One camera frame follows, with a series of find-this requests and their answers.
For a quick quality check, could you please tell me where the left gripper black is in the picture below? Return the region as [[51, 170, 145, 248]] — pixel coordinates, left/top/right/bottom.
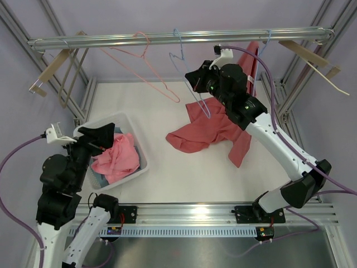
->
[[59, 123, 115, 190]]

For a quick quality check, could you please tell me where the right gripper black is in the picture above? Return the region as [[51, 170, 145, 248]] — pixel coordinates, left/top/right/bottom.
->
[[186, 61, 231, 108]]

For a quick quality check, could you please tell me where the light blue wire hanger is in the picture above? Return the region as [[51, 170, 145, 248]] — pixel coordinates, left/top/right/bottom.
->
[[168, 28, 212, 118]]

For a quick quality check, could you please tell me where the light pink t-shirt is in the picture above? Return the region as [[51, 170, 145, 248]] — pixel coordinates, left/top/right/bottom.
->
[[91, 132, 141, 185]]

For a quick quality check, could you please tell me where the blue-grey t-shirt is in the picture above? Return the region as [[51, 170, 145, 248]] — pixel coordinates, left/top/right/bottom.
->
[[93, 127, 143, 188]]

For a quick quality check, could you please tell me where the dark pink t-shirt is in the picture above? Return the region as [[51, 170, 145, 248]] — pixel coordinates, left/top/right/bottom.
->
[[166, 41, 262, 169]]

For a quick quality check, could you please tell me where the pink wire hanger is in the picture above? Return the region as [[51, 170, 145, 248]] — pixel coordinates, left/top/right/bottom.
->
[[100, 31, 181, 103]]

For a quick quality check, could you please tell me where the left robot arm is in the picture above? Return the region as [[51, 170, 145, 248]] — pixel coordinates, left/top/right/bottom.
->
[[36, 123, 120, 267]]

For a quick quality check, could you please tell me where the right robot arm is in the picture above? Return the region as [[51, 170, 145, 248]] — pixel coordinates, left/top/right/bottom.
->
[[185, 60, 331, 222]]

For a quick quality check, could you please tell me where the left beige clip hanger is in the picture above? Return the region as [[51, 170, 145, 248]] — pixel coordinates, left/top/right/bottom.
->
[[28, 40, 89, 109]]

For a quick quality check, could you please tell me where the beige clip hanger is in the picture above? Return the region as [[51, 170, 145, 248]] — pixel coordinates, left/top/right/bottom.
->
[[278, 40, 350, 96], [28, 40, 89, 109]]

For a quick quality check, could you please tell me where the right beige clip hanger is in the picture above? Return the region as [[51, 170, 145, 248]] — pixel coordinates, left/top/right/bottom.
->
[[278, 40, 350, 96]]

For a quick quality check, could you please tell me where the white plastic basket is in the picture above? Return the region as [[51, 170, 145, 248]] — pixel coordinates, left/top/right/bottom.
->
[[82, 112, 148, 193]]

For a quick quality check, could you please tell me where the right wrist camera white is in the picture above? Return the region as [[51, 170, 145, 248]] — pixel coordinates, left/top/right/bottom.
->
[[209, 45, 234, 70]]

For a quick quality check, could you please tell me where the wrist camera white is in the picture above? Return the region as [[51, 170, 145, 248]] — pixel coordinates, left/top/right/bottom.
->
[[209, 45, 234, 70], [45, 122, 77, 146]]

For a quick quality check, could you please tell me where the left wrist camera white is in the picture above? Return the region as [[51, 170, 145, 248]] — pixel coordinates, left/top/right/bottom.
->
[[45, 122, 77, 146]]

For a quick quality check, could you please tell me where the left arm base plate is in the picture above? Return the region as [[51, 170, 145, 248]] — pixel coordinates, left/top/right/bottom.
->
[[108, 205, 138, 224]]

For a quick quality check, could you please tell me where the aluminium front frame rail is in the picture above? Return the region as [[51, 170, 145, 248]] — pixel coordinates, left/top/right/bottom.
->
[[121, 203, 339, 227]]

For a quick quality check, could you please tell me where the white slotted cable duct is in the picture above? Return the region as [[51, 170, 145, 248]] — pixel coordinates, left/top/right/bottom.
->
[[97, 226, 258, 237]]

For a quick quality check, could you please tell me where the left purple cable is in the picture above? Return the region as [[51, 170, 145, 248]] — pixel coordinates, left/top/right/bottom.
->
[[0, 135, 117, 268]]

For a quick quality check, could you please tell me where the purple cable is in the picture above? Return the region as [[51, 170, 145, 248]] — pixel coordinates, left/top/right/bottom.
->
[[223, 46, 357, 257], [0, 135, 117, 268]]

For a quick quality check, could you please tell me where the aluminium hanging rail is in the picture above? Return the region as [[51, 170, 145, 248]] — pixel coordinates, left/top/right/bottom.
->
[[27, 26, 334, 51]]

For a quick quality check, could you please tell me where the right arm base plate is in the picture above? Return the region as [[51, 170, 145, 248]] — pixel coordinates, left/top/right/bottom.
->
[[231, 205, 286, 224]]

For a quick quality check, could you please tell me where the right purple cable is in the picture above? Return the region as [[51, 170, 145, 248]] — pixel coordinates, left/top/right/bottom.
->
[[223, 46, 357, 257]]

